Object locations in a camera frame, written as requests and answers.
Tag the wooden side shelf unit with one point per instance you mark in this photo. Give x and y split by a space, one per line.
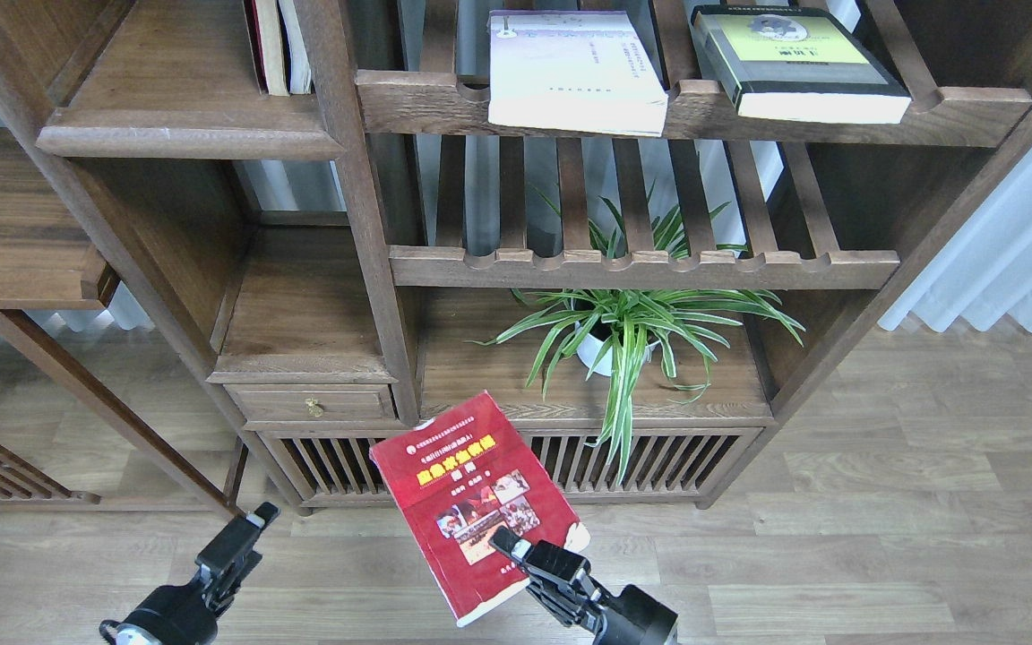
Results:
48 263

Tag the green spider plant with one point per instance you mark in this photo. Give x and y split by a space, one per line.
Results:
691 315

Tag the white pleated curtain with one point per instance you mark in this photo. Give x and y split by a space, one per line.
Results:
985 272

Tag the white paperback book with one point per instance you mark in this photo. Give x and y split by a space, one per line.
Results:
583 71

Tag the white upright book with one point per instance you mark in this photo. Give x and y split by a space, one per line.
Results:
300 80

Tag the dark red upright book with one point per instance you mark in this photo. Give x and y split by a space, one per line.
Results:
254 33

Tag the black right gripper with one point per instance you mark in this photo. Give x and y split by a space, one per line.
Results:
559 579

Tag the green black thick book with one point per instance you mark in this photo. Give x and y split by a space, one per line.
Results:
796 64

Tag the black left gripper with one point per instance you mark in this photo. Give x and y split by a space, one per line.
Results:
188 614

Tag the dark wooden bookshelf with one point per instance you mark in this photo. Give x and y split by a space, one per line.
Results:
344 246

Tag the beige upright book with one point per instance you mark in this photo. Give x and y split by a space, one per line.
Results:
271 44

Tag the red paperback book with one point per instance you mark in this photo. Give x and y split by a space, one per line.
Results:
458 479

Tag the brass drawer knob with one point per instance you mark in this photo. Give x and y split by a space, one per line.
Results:
314 408

